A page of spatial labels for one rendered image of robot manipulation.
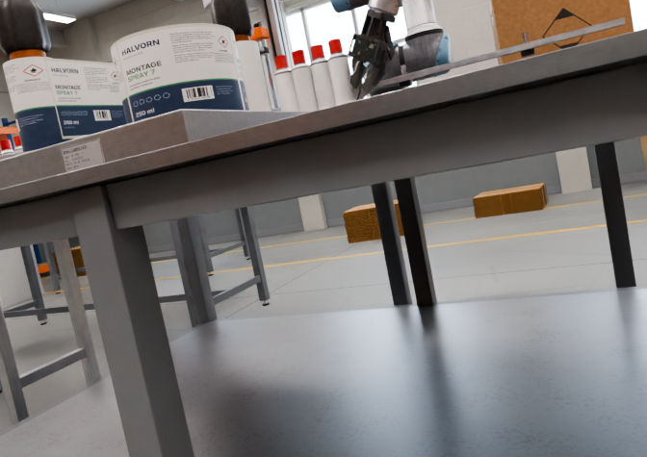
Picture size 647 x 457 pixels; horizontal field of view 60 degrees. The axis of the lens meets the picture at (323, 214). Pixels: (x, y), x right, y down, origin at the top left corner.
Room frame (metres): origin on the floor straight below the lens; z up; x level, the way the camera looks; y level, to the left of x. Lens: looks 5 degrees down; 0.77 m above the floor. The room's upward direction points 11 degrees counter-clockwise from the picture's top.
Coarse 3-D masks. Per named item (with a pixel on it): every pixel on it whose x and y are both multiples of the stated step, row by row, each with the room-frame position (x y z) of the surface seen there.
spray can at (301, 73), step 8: (296, 56) 1.47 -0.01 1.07; (304, 56) 1.48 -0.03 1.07; (296, 64) 1.47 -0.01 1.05; (304, 64) 1.46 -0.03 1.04; (296, 72) 1.46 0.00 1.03; (304, 72) 1.46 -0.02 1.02; (296, 80) 1.47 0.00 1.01; (304, 80) 1.46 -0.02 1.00; (312, 80) 1.47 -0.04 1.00; (296, 88) 1.47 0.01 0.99; (304, 88) 1.46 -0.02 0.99; (312, 88) 1.47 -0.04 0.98; (304, 96) 1.46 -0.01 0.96; (312, 96) 1.46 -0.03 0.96; (304, 104) 1.46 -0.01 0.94; (312, 104) 1.46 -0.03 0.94
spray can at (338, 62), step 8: (328, 40) 1.43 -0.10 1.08; (336, 40) 1.43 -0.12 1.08; (336, 48) 1.43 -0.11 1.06; (336, 56) 1.42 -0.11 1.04; (344, 56) 1.42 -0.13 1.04; (328, 64) 1.44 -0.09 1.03; (336, 64) 1.42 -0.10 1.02; (344, 64) 1.42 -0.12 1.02; (336, 72) 1.42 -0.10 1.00; (344, 72) 1.42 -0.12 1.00; (336, 80) 1.42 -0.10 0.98; (344, 80) 1.42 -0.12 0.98; (336, 88) 1.42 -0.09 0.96; (344, 88) 1.42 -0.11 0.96; (336, 96) 1.43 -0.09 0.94; (344, 96) 1.42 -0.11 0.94; (352, 96) 1.42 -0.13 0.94; (336, 104) 1.44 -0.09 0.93
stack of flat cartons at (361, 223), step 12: (372, 204) 5.85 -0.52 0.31; (396, 204) 5.35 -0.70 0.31; (348, 216) 5.51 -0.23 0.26; (360, 216) 5.48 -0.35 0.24; (372, 216) 5.44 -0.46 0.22; (348, 228) 5.53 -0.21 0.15; (360, 228) 5.49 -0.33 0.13; (372, 228) 5.45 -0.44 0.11; (348, 240) 5.54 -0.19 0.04; (360, 240) 5.49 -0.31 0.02; (372, 240) 5.44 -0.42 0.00
